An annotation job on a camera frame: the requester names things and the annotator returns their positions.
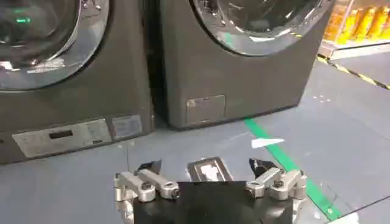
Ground green floor tape strip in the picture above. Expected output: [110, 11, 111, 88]
[244, 118, 342, 222]

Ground grey dryer with label plates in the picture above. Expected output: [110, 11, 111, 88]
[0, 0, 155, 166]

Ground grey dryer with small hatch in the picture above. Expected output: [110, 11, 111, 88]
[148, 0, 336, 131]

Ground white paper scrap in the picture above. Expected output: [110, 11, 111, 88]
[251, 138, 285, 149]

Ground yellow black hazard floor tape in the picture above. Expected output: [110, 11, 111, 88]
[316, 55, 390, 91]

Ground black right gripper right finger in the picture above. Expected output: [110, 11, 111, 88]
[245, 158, 308, 224]

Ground round glass dryer door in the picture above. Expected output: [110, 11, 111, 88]
[0, 0, 111, 91]
[189, 0, 335, 57]

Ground shelf with yellow bottles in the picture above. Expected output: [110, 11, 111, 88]
[317, 0, 390, 61]

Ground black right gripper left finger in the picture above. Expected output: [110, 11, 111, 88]
[113, 159, 181, 224]

